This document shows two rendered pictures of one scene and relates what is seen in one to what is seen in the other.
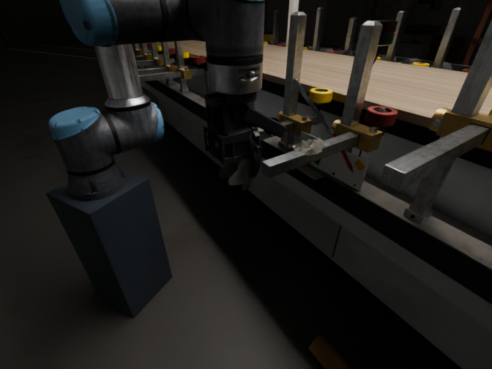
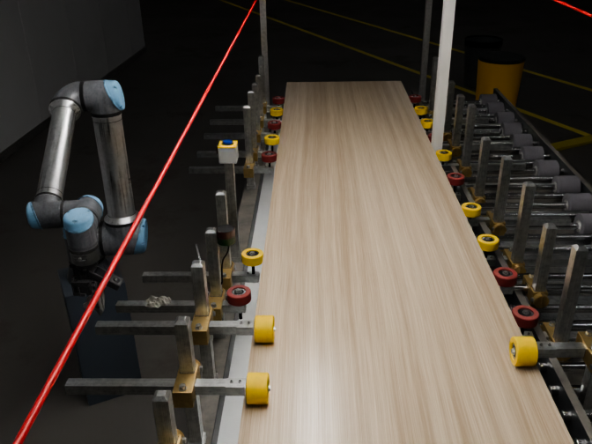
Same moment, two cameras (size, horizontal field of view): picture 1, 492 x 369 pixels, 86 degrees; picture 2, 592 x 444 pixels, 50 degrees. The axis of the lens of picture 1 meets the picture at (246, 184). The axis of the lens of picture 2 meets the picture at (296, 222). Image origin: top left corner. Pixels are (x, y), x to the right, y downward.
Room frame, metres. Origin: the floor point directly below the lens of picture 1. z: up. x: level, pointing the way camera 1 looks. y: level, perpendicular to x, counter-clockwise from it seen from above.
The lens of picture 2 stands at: (-0.57, -1.57, 2.06)
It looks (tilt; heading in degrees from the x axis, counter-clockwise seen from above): 27 degrees down; 36
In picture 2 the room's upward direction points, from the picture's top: 1 degrees counter-clockwise
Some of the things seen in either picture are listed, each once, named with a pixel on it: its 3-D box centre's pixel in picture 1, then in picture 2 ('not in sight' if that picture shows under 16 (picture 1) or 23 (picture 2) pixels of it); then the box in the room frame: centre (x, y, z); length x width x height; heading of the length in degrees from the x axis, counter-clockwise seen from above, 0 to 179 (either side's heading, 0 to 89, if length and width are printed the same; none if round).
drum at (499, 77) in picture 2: not in sight; (497, 91); (5.45, 0.35, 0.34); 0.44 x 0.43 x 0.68; 59
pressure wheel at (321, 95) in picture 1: (318, 105); (253, 265); (0.96, -0.27, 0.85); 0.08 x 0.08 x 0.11
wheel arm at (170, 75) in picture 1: (170, 75); (231, 170); (1.67, 0.46, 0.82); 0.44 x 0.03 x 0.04; 124
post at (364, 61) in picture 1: (350, 120); (216, 291); (0.72, -0.30, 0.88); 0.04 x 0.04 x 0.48; 34
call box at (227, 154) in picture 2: not in sight; (228, 152); (1.15, -0.01, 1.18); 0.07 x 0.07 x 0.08; 34
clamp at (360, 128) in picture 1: (354, 134); (217, 303); (0.71, -0.31, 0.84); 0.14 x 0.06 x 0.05; 34
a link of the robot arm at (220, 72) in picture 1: (236, 77); (85, 255); (0.46, 0.02, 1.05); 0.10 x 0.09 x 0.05; 34
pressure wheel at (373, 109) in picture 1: (377, 127); (240, 304); (0.74, -0.39, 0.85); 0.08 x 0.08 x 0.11
